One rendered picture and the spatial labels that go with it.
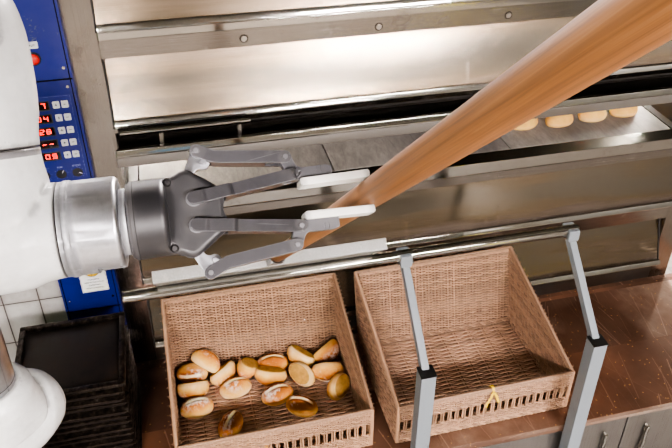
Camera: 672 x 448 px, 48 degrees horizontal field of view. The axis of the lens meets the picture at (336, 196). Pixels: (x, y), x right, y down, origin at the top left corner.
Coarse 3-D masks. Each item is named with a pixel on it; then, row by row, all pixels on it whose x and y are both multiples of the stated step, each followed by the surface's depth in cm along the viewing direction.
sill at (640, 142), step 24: (552, 144) 241; (576, 144) 241; (600, 144) 241; (624, 144) 241; (648, 144) 243; (360, 168) 229; (456, 168) 230; (480, 168) 232; (504, 168) 235; (264, 192) 219; (288, 192) 221; (312, 192) 223
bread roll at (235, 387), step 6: (234, 378) 229; (240, 378) 229; (246, 378) 230; (222, 384) 229; (228, 384) 227; (234, 384) 227; (240, 384) 228; (246, 384) 229; (222, 390) 227; (228, 390) 227; (234, 390) 227; (240, 390) 227; (246, 390) 229; (222, 396) 228; (228, 396) 227; (234, 396) 227; (240, 396) 228
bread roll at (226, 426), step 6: (228, 414) 217; (234, 414) 217; (240, 414) 219; (222, 420) 216; (228, 420) 215; (234, 420) 216; (240, 420) 218; (222, 426) 215; (228, 426) 214; (234, 426) 215; (240, 426) 217; (222, 432) 214; (228, 432) 214; (234, 432) 215
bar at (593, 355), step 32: (576, 224) 205; (384, 256) 194; (416, 256) 196; (576, 256) 204; (160, 288) 183; (192, 288) 184; (416, 320) 193; (416, 352) 193; (416, 384) 194; (576, 384) 210; (416, 416) 198; (576, 416) 213
